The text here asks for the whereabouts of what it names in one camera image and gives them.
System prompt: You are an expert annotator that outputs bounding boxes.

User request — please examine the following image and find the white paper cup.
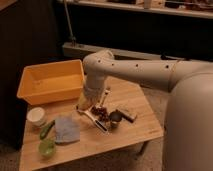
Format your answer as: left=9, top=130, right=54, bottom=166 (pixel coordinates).
left=27, top=107, right=46, bottom=126

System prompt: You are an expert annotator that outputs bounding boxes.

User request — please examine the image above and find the green cucumber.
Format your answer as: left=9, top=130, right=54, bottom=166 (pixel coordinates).
left=40, top=121, right=55, bottom=140

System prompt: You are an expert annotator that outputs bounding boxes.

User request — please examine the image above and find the wall shelf with clutter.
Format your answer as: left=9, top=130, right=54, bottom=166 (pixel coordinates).
left=56, top=0, right=213, bottom=20

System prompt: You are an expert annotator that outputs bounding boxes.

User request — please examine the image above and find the brown rectangular block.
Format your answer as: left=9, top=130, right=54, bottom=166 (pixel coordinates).
left=117, top=108, right=137, bottom=123

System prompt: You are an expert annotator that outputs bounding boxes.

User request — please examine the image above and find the white handled brush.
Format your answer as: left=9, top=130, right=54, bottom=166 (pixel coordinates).
left=100, top=87, right=111, bottom=107

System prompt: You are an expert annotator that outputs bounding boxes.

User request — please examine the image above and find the blue folded cloth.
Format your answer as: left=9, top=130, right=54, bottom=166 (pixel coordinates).
left=55, top=116, right=80, bottom=144

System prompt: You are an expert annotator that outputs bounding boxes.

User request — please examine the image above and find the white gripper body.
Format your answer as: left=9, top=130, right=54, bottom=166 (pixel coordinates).
left=83, top=84, right=104, bottom=101

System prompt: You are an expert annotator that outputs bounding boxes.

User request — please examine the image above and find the small metal cup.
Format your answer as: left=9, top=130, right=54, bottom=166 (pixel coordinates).
left=109, top=111, right=122, bottom=128

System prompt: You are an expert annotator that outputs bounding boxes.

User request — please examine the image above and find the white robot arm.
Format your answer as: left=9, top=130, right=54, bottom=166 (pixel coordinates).
left=78, top=50, right=213, bottom=171

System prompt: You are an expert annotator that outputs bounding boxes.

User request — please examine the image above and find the bunch of dark grapes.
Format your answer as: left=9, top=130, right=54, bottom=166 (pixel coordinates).
left=91, top=106, right=109, bottom=122

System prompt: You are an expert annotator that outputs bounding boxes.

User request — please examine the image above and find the orange plastic bin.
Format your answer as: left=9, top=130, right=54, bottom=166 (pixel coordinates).
left=17, top=60, right=84, bottom=105

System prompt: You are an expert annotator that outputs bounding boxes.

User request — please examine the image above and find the grey metal rail base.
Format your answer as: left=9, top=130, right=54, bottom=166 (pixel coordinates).
left=62, top=42, right=166, bottom=60

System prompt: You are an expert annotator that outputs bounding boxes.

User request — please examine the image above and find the silver peeler with black handle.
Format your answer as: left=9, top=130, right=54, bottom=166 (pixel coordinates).
left=76, top=106, right=108, bottom=133

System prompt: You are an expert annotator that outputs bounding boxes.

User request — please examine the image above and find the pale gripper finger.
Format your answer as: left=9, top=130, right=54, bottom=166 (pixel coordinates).
left=92, top=97, right=101, bottom=106
left=77, top=93, right=90, bottom=111

